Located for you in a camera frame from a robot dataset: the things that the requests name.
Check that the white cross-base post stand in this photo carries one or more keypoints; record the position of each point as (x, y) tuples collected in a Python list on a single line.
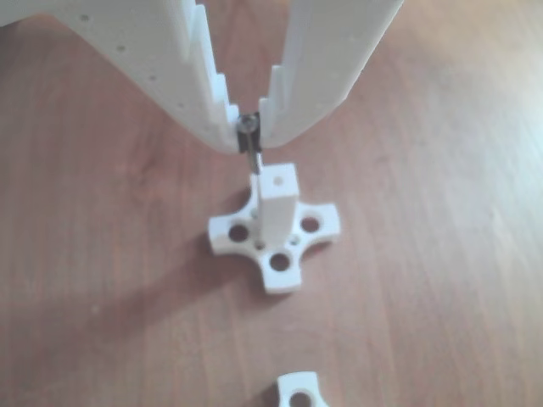
[(303, 383), (278, 203)]

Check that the small metal screw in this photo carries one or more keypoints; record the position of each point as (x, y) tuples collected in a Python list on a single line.
[(254, 163)]

